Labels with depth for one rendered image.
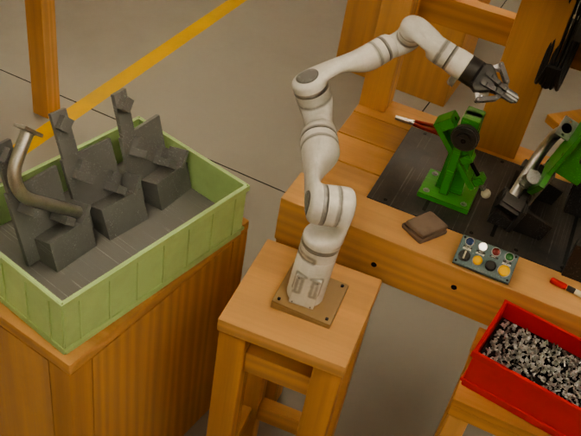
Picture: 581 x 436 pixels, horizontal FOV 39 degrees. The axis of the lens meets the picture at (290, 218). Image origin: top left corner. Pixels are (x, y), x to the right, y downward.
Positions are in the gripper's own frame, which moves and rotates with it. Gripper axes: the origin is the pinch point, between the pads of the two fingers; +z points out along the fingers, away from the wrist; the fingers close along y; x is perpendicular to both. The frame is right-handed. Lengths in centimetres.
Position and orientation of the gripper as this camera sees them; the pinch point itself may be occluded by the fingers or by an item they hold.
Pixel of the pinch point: (511, 97)
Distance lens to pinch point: 221.9
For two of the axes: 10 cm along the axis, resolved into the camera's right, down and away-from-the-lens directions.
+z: 8.3, 5.5, -0.7
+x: 0.4, 0.6, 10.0
